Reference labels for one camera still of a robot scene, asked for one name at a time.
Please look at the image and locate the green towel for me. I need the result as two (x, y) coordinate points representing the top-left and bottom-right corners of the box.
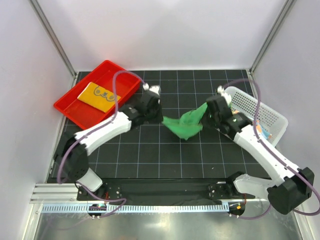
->
(162, 103), (208, 141)

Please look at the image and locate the yellow blue hello towel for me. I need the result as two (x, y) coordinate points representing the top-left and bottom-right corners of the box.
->
(77, 82), (121, 113)

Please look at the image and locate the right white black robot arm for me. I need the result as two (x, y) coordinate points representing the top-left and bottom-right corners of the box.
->
(202, 94), (315, 215)

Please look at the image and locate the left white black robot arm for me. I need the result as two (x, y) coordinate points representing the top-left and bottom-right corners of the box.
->
(53, 85), (163, 200)

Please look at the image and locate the black grid cutting mat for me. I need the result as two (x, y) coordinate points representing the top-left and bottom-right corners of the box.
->
(88, 69), (268, 179)

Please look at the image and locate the orange beige towel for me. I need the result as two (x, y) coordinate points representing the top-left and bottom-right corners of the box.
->
(232, 110), (272, 140)

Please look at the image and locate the white perforated plastic basket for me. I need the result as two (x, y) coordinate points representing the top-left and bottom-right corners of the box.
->
(225, 86), (289, 147)

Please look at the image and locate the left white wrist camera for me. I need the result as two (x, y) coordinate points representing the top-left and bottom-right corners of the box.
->
(142, 83), (161, 96)

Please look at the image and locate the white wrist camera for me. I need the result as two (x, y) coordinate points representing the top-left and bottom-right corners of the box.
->
(142, 83), (161, 96)
(216, 85), (232, 106)

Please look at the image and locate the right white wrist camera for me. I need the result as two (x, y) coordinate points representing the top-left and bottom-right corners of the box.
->
(216, 85), (232, 106)

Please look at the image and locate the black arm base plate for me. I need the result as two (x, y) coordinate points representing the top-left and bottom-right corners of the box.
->
(93, 178), (255, 206)

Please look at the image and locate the slotted cable duct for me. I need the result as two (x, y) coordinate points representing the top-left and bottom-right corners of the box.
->
(41, 202), (229, 214)

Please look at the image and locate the aluminium frame rail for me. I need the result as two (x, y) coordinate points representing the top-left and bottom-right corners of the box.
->
(29, 183), (78, 204)

